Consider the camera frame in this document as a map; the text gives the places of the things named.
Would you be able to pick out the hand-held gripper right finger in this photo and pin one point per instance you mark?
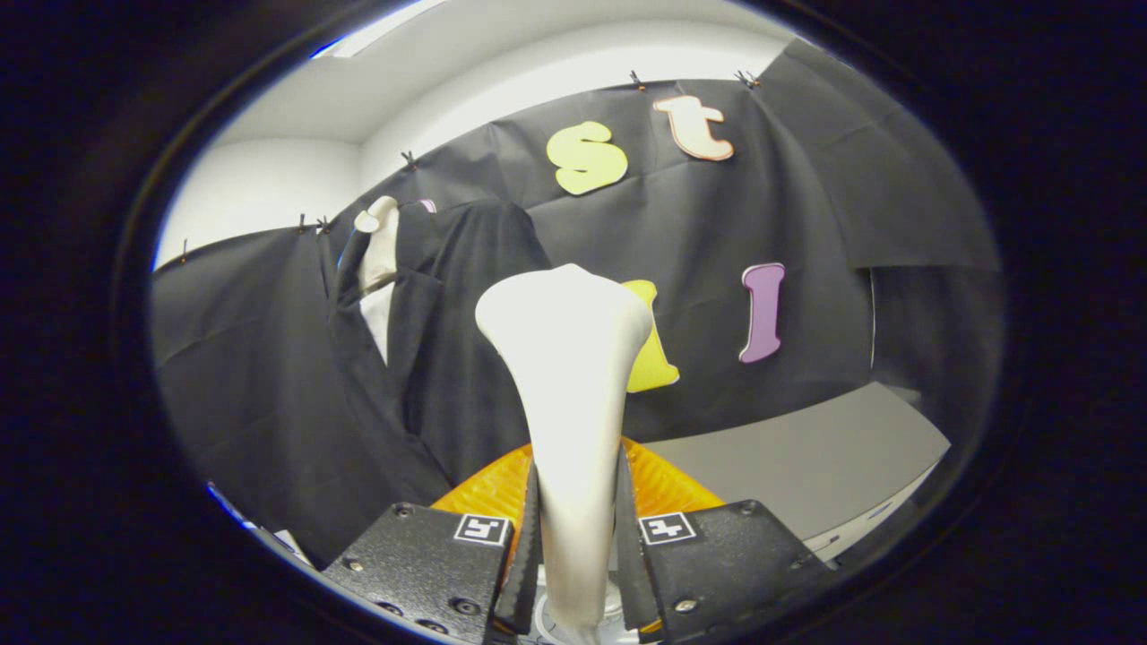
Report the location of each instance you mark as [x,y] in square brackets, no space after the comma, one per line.
[632,573]

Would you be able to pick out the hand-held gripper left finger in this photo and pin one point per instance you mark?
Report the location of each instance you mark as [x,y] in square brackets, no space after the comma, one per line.
[524,582]

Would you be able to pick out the black suit jacket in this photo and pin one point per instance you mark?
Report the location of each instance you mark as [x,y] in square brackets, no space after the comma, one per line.
[466,358]

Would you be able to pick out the grey storage cabinet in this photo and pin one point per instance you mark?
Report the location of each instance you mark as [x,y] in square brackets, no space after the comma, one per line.
[806,457]

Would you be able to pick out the white and blue equipment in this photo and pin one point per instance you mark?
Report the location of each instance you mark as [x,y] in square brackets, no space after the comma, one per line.
[288,541]

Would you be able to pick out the white mannequin torso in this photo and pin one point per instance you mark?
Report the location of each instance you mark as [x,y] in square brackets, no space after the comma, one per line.
[381,251]

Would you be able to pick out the black backdrop cloth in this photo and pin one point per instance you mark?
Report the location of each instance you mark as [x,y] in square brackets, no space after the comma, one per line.
[806,224]

